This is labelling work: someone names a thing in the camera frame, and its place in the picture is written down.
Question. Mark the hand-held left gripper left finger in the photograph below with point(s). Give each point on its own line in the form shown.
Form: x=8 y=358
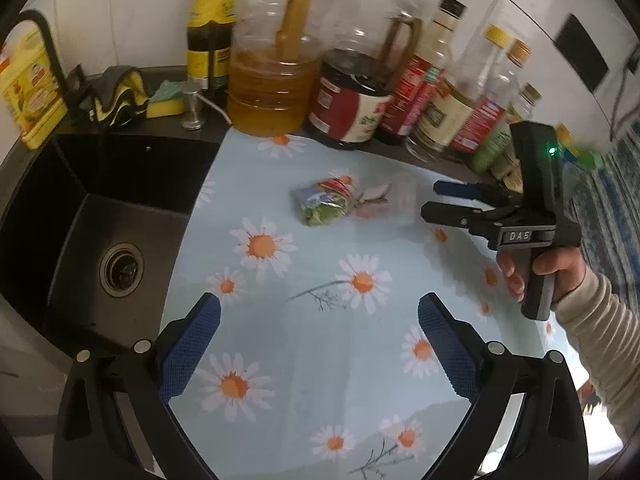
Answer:
x=192 y=345

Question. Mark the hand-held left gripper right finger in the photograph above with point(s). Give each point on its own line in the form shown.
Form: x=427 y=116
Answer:
x=447 y=350

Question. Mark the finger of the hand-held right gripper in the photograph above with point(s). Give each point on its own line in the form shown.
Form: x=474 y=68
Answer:
x=460 y=189
x=445 y=212

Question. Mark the green wrapper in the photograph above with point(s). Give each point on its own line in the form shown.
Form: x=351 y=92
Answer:
x=322 y=205

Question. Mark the person's right forearm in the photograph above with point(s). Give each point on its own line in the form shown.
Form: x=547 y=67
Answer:
x=605 y=340

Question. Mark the person's right hand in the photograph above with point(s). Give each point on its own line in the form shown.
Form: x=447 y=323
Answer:
x=567 y=270

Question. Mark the brown bottle yellow label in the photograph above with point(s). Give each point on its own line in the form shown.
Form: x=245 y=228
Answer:
x=507 y=170

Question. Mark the green label bottle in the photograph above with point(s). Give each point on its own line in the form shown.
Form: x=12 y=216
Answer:
x=492 y=150

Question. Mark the clear bottle red label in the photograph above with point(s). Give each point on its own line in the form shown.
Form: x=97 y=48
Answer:
x=480 y=125

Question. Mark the clear bottle cream label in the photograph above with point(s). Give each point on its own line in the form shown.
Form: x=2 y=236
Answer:
x=442 y=115

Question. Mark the blue patterned cloth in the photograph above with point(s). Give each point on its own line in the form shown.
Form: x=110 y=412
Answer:
x=615 y=200

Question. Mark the round sink drain strainer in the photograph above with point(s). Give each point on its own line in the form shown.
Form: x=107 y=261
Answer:
x=121 y=267

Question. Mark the dark bottle red label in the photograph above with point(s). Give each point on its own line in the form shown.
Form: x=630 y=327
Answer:
x=415 y=90

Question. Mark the blue daisy print tablecloth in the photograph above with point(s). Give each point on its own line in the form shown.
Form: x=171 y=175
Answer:
x=320 y=260

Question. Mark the dark soy sauce jug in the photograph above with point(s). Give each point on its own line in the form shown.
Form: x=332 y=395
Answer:
x=350 y=105

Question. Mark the black kitchen sink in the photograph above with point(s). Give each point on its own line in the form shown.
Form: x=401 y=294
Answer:
x=75 y=210

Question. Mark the clear cooking oil jug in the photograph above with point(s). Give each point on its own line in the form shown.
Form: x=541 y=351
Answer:
x=270 y=85

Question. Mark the metal sink soap dispenser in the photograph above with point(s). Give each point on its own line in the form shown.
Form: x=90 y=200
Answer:
x=192 y=110

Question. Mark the green yellow sponge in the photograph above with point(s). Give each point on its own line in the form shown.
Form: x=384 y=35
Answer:
x=165 y=100

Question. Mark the yellow black cleaning cloth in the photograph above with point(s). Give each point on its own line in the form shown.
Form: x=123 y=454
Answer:
x=120 y=95

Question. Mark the green capped dark bottle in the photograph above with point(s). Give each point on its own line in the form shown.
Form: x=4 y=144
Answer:
x=210 y=35

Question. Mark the yellow dish soap bottle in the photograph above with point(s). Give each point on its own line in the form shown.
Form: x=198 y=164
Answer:
x=30 y=100

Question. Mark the black sink faucet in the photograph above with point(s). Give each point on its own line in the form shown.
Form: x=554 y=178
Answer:
x=42 y=27

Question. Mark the black wall socket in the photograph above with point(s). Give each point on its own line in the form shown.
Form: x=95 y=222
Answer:
x=582 y=52

